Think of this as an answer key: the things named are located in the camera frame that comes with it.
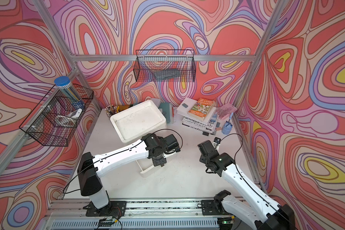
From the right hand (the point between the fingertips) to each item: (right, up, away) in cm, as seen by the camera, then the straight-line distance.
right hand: (208, 159), depth 80 cm
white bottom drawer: (-35, -5, +1) cm, 35 cm away
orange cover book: (+1, +31, +24) cm, 39 cm away
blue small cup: (+17, +17, +19) cm, 31 cm away
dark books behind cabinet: (-25, +33, +39) cm, 56 cm away
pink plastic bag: (+23, +30, +39) cm, 54 cm away
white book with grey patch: (-11, +34, +31) cm, 47 cm away
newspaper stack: (+6, +17, +23) cm, 29 cm away
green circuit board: (-55, -30, -8) cm, 63 cm away
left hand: (-27, +2, -2) cm, 27 cm away
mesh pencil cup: (-63, +30, +18) cm, 72 cm away
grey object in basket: (-25, +56, +22) cm, 65 cm away
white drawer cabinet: (-40, +22, +2) cm, 46 cm away
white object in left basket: (-72, +22, -9) cm, 76 cm away
